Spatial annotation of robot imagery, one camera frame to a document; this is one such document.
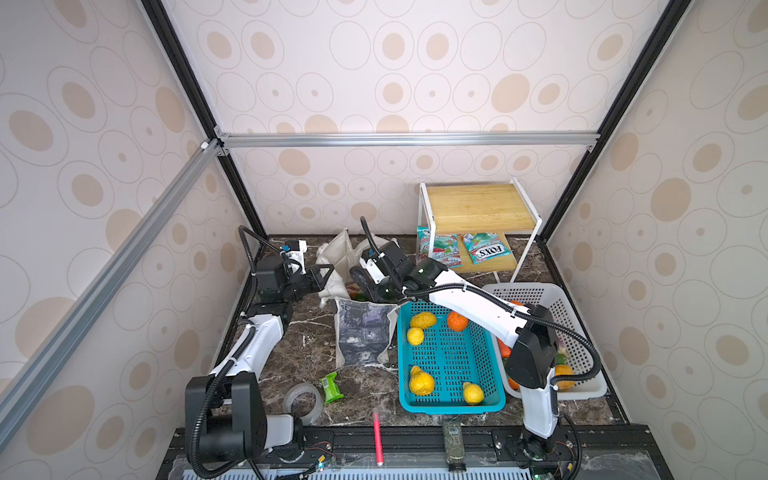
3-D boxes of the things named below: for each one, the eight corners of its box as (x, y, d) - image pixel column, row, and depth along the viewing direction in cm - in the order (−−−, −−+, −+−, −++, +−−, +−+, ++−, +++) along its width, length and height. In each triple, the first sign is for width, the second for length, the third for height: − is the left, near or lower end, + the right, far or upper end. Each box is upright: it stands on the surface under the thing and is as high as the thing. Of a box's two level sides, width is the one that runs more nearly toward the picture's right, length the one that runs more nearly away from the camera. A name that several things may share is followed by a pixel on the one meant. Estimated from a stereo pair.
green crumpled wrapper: (327, 404, 82) (325, 402, 80) (321, 380, 86) (319, 377, 84) (343, 397, 83) (342, 395, 81) (337, 374, 87) (336, 371, 85)
